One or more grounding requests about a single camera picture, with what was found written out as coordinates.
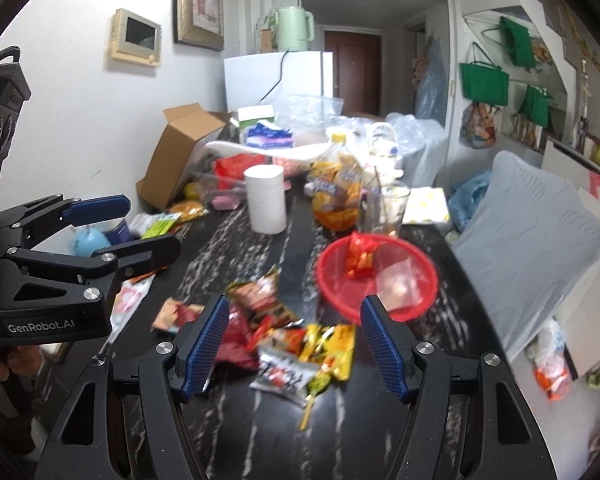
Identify white fridge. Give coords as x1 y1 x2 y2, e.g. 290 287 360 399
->
223 50 335 113

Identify blue purple tissue pack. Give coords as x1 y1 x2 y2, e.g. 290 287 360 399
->
246 121 295 150

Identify blue transparent hanging bag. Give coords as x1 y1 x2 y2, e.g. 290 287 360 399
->
415 35 448 121

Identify green white box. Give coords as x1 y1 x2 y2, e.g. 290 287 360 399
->
230 105 276 133

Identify white toilet paper roll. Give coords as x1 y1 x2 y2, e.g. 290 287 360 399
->
243 164 287 235

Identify blue plastic bag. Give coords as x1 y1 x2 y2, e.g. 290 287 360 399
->
447 170 493 233

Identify red plastic basket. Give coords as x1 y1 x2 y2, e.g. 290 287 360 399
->
316 232 440 326

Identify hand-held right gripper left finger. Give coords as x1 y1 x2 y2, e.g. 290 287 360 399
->
32 294 231 480

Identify long white tray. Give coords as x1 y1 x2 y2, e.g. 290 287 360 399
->
205 140 331 163

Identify green electric kettle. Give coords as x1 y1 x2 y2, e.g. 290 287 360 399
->
267 6 316 53

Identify yellow white patterned packet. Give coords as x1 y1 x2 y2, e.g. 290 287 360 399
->
402 186 452 226

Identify green tote bag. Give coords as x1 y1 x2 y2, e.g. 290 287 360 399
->
517 84 553 128
497 15 540 73
459 42 511 107

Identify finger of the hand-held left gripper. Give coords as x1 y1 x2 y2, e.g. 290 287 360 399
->
0 194 132 252
0 235 182 312

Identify green white snack packet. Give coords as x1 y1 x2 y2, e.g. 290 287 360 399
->
130 212 181 240

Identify brown pink snack packet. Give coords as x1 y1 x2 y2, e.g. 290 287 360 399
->
225 266 301 328

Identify white flat panel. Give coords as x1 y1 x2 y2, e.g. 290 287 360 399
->
505 140 600 381

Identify clear plastic bag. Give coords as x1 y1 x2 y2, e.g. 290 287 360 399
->
287 94 346 131
385 112 448 186

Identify colourful hanging bag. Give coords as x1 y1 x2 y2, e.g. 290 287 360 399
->
459 101 498 150

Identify dark red snack packet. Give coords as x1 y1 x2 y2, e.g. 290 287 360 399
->
215 305 261 371

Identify yellow orange snack packet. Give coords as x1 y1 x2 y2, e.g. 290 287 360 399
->
167 200 208 223

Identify framed wall picture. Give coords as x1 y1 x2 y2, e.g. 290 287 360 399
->
172 0 226 52

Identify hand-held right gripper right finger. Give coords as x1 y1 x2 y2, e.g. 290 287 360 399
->
361 295 558 480

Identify cardboard box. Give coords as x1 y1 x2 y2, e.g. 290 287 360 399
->
136 103 231 211

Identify silver white snack packet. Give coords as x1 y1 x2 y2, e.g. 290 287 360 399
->
250 345 321 408

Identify clear glass cup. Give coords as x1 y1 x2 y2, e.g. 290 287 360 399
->
362 182 411 238

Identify black cable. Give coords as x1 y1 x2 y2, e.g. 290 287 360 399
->
257 50 291 106

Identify white pink snack packet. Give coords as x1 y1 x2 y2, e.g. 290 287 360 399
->
111 275 153 333

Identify person's left hand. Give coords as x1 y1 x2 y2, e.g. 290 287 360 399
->
0 345 56 381

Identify pink box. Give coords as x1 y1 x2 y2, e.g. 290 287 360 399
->
207 192 246 211

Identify green lollipop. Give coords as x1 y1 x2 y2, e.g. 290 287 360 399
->
299 370 331 432

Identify clear plastic packet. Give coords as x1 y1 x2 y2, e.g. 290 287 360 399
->
377 257 426 311

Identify orange drink bottle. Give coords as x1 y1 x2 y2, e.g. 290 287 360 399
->
307 132 365 233

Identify white jug with handle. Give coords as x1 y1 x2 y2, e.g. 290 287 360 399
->
365 122 406 183

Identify orange white plastic bag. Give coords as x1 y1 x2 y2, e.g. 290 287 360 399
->
527 320 573 401

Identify brown door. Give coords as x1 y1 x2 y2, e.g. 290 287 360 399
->
324 30 382 116

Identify blue jar with white lid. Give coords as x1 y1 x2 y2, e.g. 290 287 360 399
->
105 220 133 246

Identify wall intercom panel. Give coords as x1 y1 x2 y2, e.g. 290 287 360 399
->
105 8 162 67

